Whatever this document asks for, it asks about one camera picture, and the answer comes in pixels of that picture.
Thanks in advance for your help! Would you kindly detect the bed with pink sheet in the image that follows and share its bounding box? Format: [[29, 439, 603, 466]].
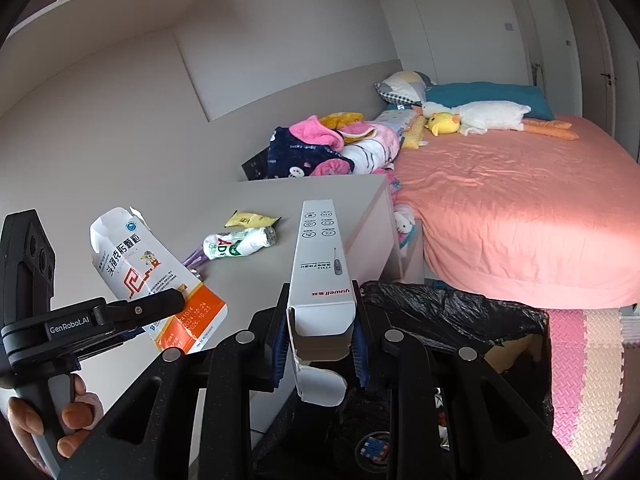
[[370, 72, 640, 311]]

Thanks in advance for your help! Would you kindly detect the yellow long plush toy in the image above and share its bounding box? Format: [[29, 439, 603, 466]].
[[402, 115, 428, 150]]

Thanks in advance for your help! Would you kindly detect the yellow cloth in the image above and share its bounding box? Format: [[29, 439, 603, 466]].
[[320, 112, 363, 131]]

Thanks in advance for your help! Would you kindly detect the white and orange medicine box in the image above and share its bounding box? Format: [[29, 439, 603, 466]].
[[90, 206, 230, 356]]

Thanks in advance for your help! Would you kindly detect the black switch panel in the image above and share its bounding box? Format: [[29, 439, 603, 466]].
[[241, 147, 271, 181]]

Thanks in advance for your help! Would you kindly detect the teal pillow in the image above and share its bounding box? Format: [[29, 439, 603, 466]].
[[425, 81, 556, 121]]

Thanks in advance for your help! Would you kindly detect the white plush doll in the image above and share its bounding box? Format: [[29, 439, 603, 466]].
[[394, 204, 419, 257]]

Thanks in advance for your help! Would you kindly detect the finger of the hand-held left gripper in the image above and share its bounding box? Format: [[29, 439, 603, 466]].
[[95, 287, 186, 329], [80, 329, 148, 359]]

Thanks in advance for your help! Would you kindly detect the white goose plush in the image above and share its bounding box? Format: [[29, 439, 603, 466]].
[[421, 101, 580, 142]]

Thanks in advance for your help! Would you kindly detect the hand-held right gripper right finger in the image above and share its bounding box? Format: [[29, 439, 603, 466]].
[[350, 280, 586, 480]]

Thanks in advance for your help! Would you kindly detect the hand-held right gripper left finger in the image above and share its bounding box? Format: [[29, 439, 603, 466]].
[[57, 282, 301, 480]]

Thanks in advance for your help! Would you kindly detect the multicoloured small cube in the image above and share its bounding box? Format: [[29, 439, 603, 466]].
[[356, 432, 391, 463]]

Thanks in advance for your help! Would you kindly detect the long white cardboard box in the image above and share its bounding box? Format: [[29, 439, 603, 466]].
[[286, 199, 360, 407]]

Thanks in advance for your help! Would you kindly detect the white and pink printed blanket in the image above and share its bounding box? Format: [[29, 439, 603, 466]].
[[310, 110, 418, 177]]

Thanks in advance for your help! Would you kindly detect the yellow duck plush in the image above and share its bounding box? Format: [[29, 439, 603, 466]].
[[425, 112, 460, 137]]

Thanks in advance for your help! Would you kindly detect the pink fleece cloth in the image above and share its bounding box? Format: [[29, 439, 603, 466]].
[[287, 115, 346, 151]]

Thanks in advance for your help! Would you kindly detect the brown cardboard box bin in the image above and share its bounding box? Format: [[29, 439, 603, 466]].
[[482, 332, 549, 377]]

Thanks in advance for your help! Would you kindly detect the white door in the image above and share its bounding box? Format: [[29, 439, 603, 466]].
[[502, 0, 618, 133]]

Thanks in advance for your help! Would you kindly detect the patchwork checked pillow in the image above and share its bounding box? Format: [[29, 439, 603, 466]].
[[375, 71, 436, 108]]

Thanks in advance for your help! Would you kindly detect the yellow snack packet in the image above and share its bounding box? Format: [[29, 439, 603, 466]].
[[224, 210, 283, 231]]

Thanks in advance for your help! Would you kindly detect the black trash bag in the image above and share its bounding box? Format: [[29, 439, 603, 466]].
[[250, 280, 553, 480]]

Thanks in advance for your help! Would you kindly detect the person's left hand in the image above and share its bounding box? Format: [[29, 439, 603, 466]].
[[7, 374, 104, 461]]

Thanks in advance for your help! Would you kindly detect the purple plastic wrapper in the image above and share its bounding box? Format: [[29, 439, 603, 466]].
[[182, 245, 207, 274]]

